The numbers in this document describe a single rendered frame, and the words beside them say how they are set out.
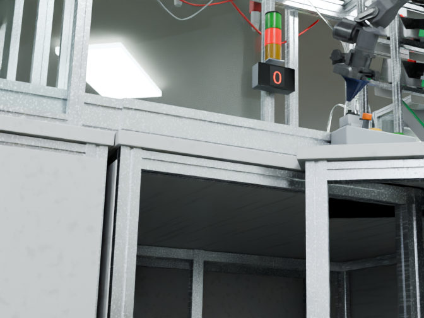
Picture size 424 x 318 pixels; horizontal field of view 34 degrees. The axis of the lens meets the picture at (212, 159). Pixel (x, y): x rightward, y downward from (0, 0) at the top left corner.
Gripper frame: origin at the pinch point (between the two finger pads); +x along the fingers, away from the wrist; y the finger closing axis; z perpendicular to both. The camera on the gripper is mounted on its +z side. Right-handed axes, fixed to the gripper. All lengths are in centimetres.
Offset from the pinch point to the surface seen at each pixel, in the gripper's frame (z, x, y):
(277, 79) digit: 18.1, 2.9, 11.4
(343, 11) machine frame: 82, -21, -126
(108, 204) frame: 2, 29, 85
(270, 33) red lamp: 26.6, -9.2, 8.8
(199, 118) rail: 4, 11, 60
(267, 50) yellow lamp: 25.0, -4.1, 10.3
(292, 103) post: 75, 24, -93
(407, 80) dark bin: -6.3, -5.8, -21.0
